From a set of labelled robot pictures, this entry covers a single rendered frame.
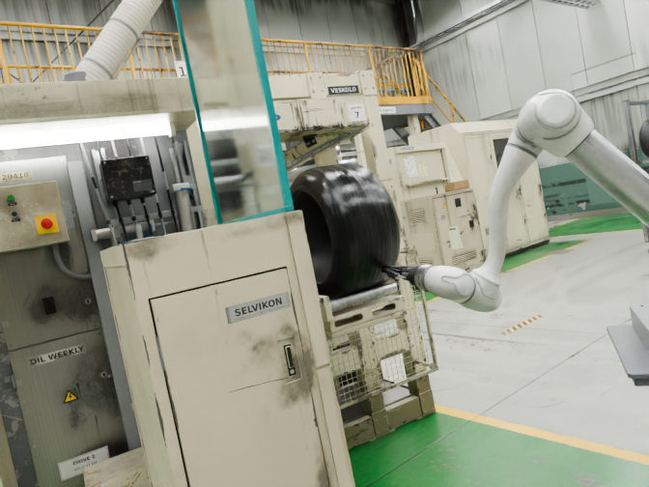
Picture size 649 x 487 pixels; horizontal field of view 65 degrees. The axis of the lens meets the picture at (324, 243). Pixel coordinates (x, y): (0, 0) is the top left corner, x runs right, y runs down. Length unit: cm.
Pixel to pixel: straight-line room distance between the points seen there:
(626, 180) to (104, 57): 182
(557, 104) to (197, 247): 98
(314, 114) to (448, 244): 459
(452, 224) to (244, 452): 589
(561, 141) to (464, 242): 554
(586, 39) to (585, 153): 1247
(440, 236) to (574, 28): 851
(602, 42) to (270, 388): 1309
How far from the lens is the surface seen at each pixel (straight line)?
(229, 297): 111
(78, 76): 219
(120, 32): 227
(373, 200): 195
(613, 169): 156
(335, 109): 246
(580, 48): 1403
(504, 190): 169
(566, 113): 149
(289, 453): 123
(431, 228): 666
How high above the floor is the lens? 124
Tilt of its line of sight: 3 degrees down
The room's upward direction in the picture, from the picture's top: 11 degrees counter-clockwise
